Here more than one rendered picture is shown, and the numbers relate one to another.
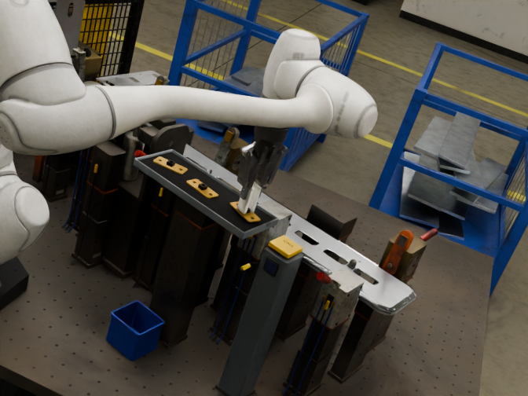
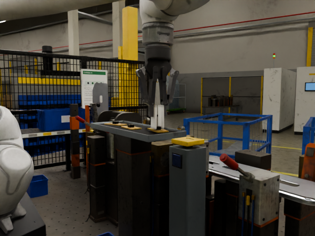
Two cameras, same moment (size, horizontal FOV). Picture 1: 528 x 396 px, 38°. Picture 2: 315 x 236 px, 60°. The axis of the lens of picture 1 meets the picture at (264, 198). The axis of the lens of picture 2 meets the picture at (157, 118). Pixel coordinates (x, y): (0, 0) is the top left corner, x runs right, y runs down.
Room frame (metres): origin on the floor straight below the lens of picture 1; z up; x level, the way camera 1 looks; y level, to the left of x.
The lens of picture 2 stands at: (0.86, -0.28, 1.28)
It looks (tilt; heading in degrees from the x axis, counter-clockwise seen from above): 5 degrees down; 23
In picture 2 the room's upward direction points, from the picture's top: straight up
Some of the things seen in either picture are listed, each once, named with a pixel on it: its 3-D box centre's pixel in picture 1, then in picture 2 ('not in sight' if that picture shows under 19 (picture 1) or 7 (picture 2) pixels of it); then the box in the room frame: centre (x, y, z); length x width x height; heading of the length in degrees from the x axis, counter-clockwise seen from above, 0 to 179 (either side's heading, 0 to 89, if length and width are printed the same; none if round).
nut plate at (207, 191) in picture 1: (203, 187); (131, 126); (1.65, 0.15, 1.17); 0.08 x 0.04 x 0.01; 56
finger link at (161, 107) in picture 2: (253, 197); (161, 116); (1.61, 0.02, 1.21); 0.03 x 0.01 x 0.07; 46
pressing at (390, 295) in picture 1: (216, 178); (170, 151); (2.06, 0.16, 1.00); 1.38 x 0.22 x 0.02; 60
